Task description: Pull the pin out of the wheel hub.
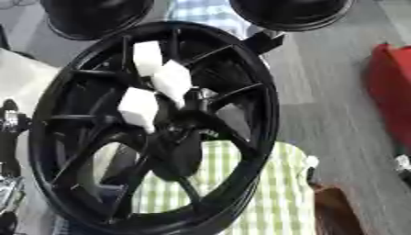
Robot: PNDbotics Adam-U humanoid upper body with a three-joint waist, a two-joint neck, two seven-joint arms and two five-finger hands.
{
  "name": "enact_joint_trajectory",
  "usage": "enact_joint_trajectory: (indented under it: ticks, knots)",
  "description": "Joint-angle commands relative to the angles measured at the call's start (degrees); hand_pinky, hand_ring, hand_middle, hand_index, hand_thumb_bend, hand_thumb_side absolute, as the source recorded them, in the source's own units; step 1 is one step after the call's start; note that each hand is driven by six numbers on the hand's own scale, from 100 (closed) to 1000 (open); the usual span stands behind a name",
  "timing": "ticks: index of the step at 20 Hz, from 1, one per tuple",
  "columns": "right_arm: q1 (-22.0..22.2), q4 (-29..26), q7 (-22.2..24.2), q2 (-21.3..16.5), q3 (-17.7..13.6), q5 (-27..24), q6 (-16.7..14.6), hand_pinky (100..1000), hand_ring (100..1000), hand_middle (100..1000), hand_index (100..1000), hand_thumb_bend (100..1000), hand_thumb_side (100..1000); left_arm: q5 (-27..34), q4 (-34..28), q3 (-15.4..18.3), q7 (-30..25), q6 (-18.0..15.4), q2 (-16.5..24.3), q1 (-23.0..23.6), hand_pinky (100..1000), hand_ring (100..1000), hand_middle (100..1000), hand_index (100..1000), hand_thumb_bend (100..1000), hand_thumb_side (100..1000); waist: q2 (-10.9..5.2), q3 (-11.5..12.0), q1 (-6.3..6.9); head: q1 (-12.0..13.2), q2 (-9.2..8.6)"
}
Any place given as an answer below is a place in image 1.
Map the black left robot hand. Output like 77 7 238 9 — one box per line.
0 97 32 179

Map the black spoked wheel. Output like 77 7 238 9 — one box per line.
27 20 282 235

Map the black round wheel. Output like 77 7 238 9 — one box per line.
228 0 357 32
39 0 156 41

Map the brown wooden chair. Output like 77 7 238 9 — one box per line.
311 183 366 235

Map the red box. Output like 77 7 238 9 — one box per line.
364 42 411 151

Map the black bracket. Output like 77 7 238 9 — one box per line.
242 29 288 56

